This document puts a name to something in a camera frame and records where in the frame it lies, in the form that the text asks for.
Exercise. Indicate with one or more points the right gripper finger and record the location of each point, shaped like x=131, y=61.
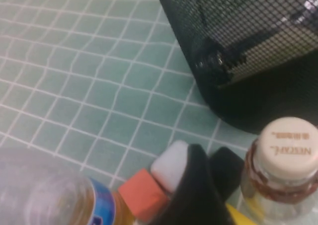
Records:
x=196, y=197

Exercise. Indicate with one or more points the beige-cap brown-label bottle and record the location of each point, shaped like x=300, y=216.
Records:
x=285, y=148

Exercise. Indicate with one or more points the white-cap green-label bottle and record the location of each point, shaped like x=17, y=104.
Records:
x=273, y=51

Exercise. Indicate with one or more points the black mesh wastebasket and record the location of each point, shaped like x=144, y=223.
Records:
x=198, y=23

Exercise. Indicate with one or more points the white block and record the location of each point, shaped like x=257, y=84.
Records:
x=169, y=168

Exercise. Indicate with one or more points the yellow block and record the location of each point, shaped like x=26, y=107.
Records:
x=238, y=216

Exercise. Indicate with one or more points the orange block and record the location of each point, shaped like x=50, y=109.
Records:
x=141, y=195

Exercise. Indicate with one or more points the clear bottle light-blue cap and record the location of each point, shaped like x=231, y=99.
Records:
x=49, y=197

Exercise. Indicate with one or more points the green checked tablecloth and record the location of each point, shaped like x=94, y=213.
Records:
x=74, y=73

